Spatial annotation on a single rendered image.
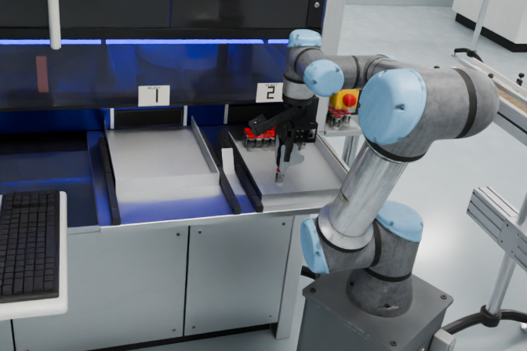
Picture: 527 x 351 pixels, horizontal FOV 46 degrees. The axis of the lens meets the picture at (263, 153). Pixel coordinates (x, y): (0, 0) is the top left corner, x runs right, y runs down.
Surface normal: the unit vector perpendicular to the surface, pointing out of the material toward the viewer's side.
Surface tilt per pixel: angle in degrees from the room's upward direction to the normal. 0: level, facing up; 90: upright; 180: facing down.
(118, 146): 0
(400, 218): 8
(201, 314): 90
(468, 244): 0
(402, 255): 90
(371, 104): 83
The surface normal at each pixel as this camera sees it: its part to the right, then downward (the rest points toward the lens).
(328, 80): 0.29, 0.49
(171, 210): 0.10, -0.87
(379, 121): -0.91, -0.03
